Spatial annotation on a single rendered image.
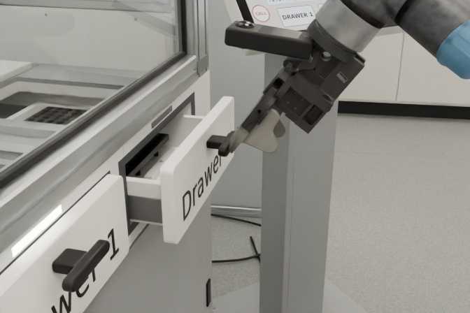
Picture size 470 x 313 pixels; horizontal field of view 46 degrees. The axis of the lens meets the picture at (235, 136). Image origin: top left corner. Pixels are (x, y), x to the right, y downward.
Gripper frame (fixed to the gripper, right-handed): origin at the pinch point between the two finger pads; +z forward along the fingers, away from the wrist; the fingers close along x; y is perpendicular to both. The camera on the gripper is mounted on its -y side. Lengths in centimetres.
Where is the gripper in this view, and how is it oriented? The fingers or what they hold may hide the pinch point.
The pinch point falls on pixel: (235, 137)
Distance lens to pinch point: 78.4
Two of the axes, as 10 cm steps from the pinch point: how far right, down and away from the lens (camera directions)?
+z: -5.5, 7.0, 4.5
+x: 2.5, -3.7, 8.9
